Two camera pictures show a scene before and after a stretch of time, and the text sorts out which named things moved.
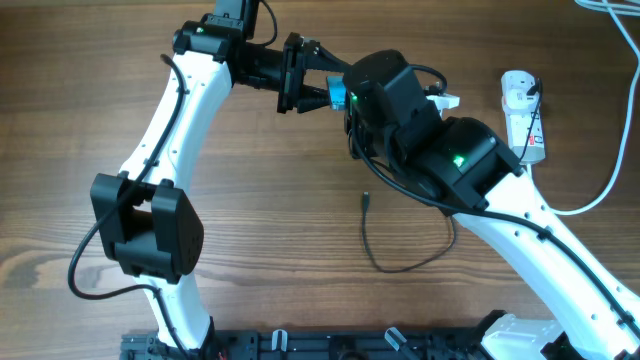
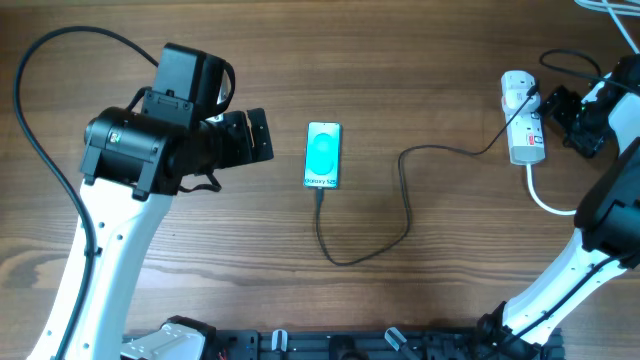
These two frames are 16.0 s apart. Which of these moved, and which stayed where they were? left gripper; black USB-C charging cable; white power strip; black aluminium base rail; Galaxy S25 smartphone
Moved: left gripper; Galaxy S25 smartphone; black USB-C charging cable
Stayed: black aluminium base rail; white power strip
